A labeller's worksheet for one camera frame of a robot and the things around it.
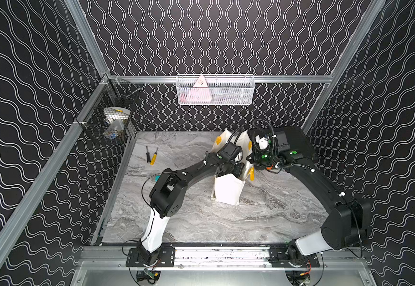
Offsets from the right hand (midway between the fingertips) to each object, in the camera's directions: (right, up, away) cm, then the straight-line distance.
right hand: (247, 156), depth 84 cm
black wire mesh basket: (-67, +18, 0) cm, 69 cm away
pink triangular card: (-23, +33, +6) cm, 40 cm away
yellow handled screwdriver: (-51, -2, +23) cm, 56 cm away
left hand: (-2, -6, +6) cm, 9 cm away
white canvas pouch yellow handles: (-10, -13, -7) cm, 18 cm away
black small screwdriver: (-54, -2, +22) cm, 58 cm away
